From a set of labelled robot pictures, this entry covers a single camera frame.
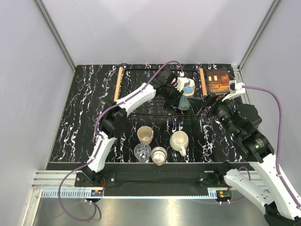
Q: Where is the black wire dish rack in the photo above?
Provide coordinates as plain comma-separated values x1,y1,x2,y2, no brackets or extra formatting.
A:
119,68,198,124

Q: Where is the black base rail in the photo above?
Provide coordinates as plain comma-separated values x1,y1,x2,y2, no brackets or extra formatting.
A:
75,163,228,199

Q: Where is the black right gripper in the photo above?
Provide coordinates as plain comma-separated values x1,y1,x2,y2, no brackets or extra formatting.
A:
187,91,239,137

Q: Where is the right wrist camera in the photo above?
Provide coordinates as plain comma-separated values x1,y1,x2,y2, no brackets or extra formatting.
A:
222,80,246,102

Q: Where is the aluminium frame post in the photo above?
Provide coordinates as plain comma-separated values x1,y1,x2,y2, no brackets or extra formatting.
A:
33,0,76,72
237,0,282,71

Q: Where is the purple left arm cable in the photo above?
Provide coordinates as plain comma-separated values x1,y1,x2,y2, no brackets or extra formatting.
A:
57,60,184,223

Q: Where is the blue butterfly mug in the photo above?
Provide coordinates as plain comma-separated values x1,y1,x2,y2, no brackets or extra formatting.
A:
177,86,194,111

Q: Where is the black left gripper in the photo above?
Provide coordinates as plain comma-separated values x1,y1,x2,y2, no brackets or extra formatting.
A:
163,83,184,107

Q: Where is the right wooden rack handle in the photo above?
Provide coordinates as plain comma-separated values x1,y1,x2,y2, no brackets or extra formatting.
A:
199,68,207,97

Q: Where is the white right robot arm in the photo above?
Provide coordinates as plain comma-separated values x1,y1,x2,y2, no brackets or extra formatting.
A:
189,94,301,226

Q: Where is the small brown rimmed cup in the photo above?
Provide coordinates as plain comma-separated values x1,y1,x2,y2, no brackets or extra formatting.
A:
151,146,167,166

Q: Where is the beige cup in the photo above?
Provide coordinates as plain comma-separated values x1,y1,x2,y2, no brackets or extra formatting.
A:
137,126,154,145

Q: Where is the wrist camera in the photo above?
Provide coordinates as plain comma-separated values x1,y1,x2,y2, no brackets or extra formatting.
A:
222,80,246,102
176,72,195,91

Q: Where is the aluminium frame post right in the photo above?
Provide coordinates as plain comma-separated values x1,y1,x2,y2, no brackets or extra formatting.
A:
237,0,282,71

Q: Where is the aluminium front frame rail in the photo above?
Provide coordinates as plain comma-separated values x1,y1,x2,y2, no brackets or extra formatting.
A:
22,170,301,226

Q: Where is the aluminium frame post left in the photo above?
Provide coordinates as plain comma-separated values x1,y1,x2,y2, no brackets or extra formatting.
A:
33,0,76,72

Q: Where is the clear drinking glass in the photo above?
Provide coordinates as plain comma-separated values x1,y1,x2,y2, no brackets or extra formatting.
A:
134,144,151,163

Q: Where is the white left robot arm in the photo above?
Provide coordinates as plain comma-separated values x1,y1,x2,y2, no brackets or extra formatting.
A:
82,69,184,186

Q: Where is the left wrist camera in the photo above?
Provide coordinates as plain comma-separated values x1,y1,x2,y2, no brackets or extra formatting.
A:
176,72,195,91

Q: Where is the paperback book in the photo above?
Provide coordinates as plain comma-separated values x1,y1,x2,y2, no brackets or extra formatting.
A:
205,67,230,95

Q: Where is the speckled cream mug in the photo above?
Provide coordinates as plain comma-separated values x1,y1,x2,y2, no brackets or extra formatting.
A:
170,131,189,156

